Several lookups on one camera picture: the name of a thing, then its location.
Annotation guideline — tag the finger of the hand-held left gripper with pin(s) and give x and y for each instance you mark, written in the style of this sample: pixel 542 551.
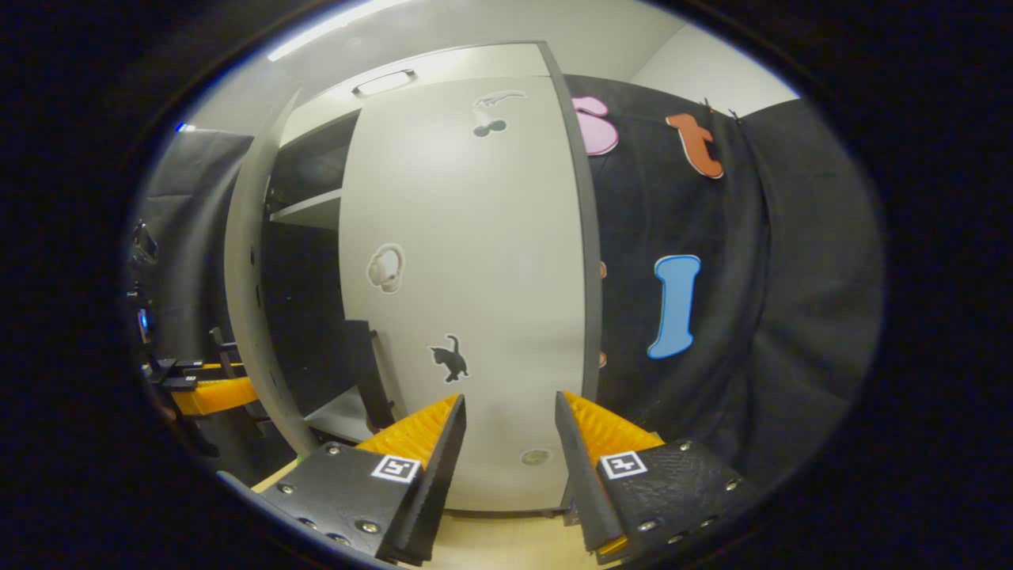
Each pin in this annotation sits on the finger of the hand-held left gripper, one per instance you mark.
pixel 190 366
pixel 221 394

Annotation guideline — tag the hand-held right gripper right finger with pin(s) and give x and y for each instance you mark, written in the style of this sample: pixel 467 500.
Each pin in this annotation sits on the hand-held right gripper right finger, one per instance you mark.
pixel 582 475

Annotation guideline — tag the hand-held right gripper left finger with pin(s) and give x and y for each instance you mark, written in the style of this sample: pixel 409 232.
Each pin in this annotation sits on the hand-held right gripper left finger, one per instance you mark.
pixel 439 467

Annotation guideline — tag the white cabinet door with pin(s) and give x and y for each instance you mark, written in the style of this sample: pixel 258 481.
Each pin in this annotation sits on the white cabinet door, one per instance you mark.
pixel 245 301
pixel 491 237

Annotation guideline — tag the white shoe cabinet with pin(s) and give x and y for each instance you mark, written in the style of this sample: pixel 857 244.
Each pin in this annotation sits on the white shoe cabinet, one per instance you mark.
pixel 309 277

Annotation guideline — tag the white cabinet shelf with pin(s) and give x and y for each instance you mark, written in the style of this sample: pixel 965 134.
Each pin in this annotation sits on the white cabinet shelf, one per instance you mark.
pixel 313 210

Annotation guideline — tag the white cabinet drawer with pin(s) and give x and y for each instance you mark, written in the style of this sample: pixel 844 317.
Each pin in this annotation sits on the white cabinet drawer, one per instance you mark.
pixel 475 67

